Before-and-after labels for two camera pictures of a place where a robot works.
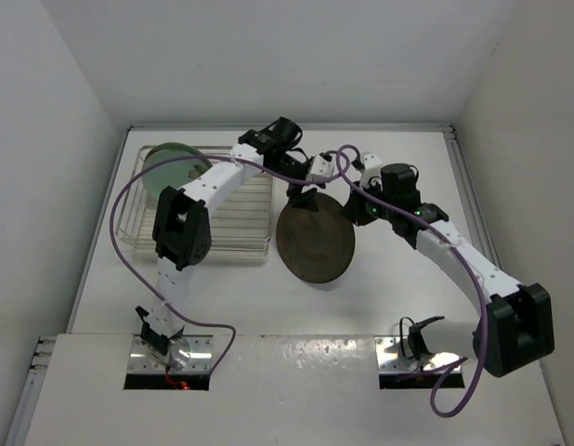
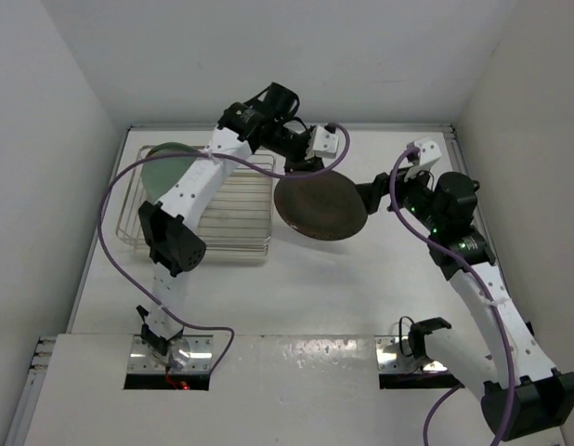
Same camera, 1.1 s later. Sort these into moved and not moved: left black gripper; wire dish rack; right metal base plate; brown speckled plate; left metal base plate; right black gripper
Moved: brown speckled plate; left black gripper; right black gripper
Not moved: left metal base plate; right metal base plate; wire dish rack
